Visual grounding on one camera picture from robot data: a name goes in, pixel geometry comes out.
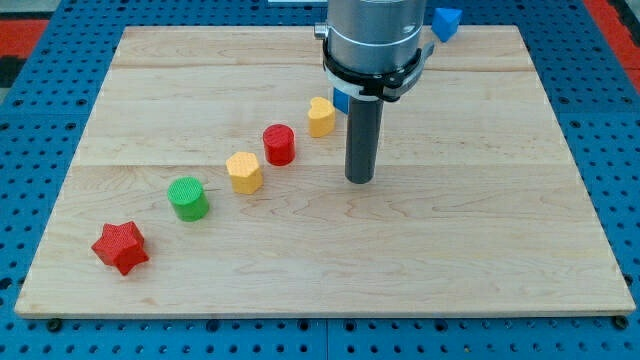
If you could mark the red star block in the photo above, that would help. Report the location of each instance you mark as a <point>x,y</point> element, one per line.
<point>121,246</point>

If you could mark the green cylinder block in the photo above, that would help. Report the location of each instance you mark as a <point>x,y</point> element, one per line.
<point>187,198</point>

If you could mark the blue cube block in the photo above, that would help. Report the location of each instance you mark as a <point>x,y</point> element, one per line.
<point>340,101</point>

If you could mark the blue triangle block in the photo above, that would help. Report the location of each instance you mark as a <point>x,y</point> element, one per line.
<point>445,22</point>

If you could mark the red cylinder block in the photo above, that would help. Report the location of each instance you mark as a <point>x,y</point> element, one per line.
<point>279,144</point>

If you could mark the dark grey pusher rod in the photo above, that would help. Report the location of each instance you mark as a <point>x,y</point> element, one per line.
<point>363,129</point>

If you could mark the yellow hexagon block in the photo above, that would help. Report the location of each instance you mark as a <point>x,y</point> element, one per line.
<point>245,172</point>

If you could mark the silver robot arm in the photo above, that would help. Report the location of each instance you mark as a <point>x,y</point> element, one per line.
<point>372,36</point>

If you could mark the wooden board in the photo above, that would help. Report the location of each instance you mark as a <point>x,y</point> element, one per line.
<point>476,208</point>

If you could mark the yellow heart block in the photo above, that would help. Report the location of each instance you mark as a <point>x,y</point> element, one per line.
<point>321,117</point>

